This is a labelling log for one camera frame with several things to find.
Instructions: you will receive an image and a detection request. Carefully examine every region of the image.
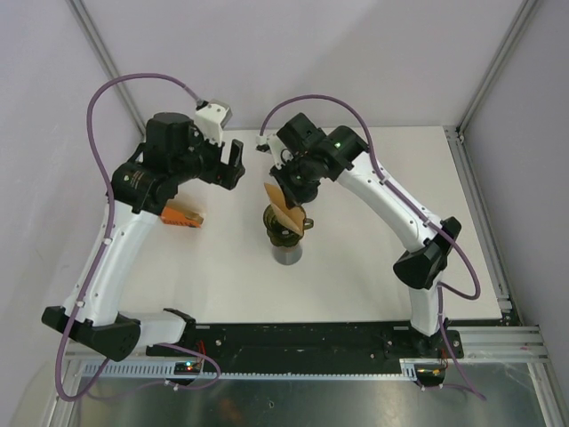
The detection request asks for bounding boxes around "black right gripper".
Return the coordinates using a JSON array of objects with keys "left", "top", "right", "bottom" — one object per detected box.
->
[{"left": 270, "top": 154, "right": 321, "bottom": 210}]

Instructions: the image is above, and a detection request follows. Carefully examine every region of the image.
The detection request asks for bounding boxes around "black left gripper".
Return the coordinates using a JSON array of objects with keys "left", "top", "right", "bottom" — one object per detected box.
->
[{"left": 172, "top": 120, "right": 244, "bottom": 190}]

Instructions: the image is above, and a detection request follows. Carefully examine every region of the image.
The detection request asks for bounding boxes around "green glass cone dripper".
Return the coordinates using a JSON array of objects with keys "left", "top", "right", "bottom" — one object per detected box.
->
[{"left": 262, "top": 205, "right": 314, "bottom": 246}]

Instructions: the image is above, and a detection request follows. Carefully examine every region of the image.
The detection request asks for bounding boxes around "dark glass jar wooden band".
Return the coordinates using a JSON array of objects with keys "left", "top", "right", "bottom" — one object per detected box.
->
[{"left": 272, "top": 244, "right": 303, "bottom": 266}]

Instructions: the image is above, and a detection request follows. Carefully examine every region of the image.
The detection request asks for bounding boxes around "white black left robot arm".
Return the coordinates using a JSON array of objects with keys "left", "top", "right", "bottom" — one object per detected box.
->
[{"left": 42, "top": 101, "right": 245, "bottom": 362}]

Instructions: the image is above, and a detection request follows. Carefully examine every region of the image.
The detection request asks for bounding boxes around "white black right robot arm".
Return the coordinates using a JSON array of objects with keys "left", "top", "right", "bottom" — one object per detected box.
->
[{"left": 259, "top": 113, "right": 461, "bottom": 357}]

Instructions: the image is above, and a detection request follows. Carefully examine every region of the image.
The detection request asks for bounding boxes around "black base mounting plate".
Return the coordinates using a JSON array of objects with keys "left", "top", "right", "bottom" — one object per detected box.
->
[{"left": 146, "top": 321, "right": 464, "bottom": 375}]

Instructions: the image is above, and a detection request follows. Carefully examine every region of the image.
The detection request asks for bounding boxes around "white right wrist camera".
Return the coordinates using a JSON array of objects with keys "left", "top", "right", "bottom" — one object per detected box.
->
[{"left": 256, "top": 133, "right": 292, "bottom": 169}]

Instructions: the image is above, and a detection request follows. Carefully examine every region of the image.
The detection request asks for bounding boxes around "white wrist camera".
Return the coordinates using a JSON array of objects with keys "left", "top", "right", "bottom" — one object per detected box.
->
[
  {"left": 256, "top": 133, "right": 292, "bottom": 169},
  {"left": 194, "top": 100, "right": 232, "bottom": 146}
]

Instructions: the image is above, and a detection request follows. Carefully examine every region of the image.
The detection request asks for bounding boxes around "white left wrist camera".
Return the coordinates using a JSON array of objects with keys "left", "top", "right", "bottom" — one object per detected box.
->
[{"left": 194, "top": 100, "right": 232, "bottom": 146}]

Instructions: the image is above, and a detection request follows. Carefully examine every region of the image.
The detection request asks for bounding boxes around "aluminium corner post right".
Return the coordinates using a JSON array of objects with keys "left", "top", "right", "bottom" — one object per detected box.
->
[{"left": 456, "top": 0, "right": 541, "bottom": 134}]

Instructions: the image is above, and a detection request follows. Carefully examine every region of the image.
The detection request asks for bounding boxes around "aluminium corner post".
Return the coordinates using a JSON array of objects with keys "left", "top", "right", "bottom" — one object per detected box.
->
[
  {"left": 65, "top": 0, "right": 145, "bottom": 136},
  {"left": 456, "top": 0, "right": 541, "bottom": 134}
]

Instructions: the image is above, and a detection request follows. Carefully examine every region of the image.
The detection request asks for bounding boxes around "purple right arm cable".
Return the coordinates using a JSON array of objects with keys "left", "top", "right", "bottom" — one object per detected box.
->
[{"left": 260, "top": 93, "right": 488, "bottom": 401}]

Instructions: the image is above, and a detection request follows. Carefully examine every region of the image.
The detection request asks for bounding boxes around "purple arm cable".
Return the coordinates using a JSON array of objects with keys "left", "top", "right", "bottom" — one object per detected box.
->
[
  {"left": 56, "top": 73, "right": 223, "bottom": 401},
  {"left": 260, "top": 93, "right": 488, "bottom": 401}
]

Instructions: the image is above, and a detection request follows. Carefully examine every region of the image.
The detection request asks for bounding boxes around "grey slotted cable duct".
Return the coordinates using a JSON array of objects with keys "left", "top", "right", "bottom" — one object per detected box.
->
[{"left": 74, "top": 359, "right": 445, "bottom": 384}]

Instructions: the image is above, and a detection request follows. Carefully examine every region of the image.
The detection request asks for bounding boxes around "aluminium corner post left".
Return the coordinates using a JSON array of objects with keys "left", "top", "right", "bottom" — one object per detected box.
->
[{"left": 65, "top": 0, "right": 145, "bottom": 136}]

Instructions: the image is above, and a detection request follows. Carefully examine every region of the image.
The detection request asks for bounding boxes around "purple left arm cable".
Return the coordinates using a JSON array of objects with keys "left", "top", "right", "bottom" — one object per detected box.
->
[{"left": 56, "top": 73, "right": 223, "bottom": 401}]

